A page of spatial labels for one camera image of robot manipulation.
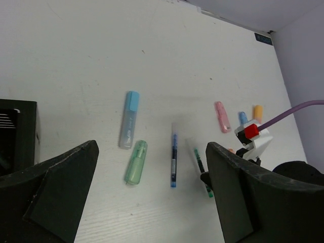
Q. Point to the blue cap highlighter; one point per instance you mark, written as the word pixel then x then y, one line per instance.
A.
pixel 129 120

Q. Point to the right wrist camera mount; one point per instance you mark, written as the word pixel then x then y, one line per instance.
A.
pixel 254 142

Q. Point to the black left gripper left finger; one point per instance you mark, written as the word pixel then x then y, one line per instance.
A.
pixel 45 202

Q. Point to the green ink pen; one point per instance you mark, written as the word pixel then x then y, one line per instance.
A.
pixel 195 157

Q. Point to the pink correction tape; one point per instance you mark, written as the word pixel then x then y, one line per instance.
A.
pixel 222 117

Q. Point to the orange cap highlighter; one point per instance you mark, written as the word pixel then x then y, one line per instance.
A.
pixel 258 113

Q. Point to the blue ink pen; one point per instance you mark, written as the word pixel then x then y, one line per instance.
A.
pixel 174 155

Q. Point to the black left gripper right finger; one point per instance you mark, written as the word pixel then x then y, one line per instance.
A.
pixel 255 204

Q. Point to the dark blue table label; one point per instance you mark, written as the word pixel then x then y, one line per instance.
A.
pixel 263 39

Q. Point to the blue correction tape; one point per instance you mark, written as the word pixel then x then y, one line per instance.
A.
pixel 243 119

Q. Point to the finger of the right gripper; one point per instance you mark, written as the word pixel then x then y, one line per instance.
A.
pixel 205 177

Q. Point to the green correction tape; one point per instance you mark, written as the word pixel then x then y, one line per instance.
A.
pixel 136 164

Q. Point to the black slotted organizer box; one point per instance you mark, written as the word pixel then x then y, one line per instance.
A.
pixel 20 135

